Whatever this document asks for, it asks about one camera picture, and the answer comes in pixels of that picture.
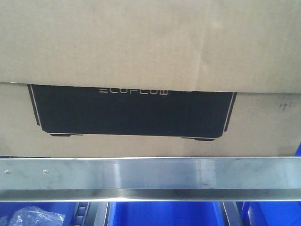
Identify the blue bin middle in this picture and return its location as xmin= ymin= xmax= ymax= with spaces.
xmin=108 ymin=202 xmax=225 ymax=226

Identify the grey roller track right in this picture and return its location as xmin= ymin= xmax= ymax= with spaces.
xmin=219 ymin=202 xmax=244 ymax=226

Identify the blue bin left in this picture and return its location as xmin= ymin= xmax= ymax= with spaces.
xmin=0 ymin=202 xmax=77 ymax=226

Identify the blue bin behind box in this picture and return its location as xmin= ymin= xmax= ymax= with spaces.
xmin=294 ymin=145 xmax=301 ymax=157

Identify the clear plastic bag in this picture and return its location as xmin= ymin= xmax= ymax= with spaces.
xmin=8 ymin=206 xmax=65 ymax=226

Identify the grey roller track left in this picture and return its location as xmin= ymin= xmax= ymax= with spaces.
xmin=72 ymin=202 xmax=111 ymax=226

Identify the blue bin right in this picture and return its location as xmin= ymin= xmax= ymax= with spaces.
xmin=236 ymin=202 xmax=301 ymax=226

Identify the brown EcoFlow cardboard box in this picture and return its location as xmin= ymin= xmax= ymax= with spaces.
xmin=0 ymin=0 xmax=301 ymax=158

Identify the grey roller track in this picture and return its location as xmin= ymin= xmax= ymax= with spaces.
xmin=219 ymin=202 xmax=244 ymax=226
xmin=72 ymin=202 xmax=111 ymax=226

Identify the metal shelf rail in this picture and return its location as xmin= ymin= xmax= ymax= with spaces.
xmin=0 ymin=157 xmax=301 ymax=202

